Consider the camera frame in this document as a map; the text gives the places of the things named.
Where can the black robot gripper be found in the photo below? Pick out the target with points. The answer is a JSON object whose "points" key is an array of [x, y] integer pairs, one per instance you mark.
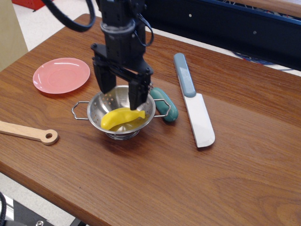
{"points": [[122, 56]]}

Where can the yellow toy banana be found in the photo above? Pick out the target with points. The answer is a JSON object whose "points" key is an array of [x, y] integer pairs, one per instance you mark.
{"points": [[120, 116]]}

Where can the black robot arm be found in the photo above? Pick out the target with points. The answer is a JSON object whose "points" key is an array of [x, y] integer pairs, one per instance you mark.
{"points": [[120, 12]]}

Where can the small steel colander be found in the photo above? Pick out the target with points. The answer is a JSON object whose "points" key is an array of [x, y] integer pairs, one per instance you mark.
{"points": [[101, 104]]}

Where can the green toy pickle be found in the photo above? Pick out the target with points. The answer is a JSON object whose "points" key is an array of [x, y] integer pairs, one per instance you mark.
{"points": [[164, 104]]}

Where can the pink plastic plate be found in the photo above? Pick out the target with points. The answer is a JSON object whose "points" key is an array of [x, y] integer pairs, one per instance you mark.
{"points": [[62, 75]]}

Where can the beige cabinet side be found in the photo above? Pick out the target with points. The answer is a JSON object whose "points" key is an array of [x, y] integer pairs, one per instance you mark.
{"points": [[12, 43]]}

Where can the red crate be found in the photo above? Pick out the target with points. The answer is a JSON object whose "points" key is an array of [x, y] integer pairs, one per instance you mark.
{"points": [[31, 4]]}

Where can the black metal base with screw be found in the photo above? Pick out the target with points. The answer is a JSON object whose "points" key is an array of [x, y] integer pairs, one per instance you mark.
{"points": [[17, 214]]}

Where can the blue handled white spatula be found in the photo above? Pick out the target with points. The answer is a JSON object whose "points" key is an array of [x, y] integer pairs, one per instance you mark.
{"points": [[199, 118]]}

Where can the wooden spoon handle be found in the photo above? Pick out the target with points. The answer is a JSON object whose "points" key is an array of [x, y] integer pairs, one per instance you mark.
{"points": [[47, 137]]}

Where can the dark blue metal frame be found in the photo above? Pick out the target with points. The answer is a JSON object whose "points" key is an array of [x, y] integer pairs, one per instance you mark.
{"points": [[244, 29]]}

